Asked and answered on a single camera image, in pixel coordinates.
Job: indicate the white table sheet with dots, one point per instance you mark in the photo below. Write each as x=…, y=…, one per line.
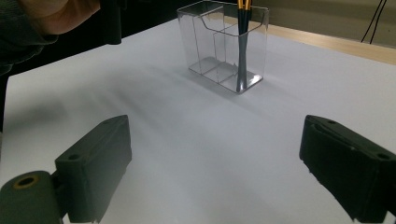
x=202, y=140

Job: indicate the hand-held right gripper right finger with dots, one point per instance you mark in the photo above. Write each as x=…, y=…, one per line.
x=348, y=168

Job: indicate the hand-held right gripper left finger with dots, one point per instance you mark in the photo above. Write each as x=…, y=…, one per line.
x=93, y=168

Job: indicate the clear acrylic organizer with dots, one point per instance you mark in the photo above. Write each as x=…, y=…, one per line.
x=205, y=46

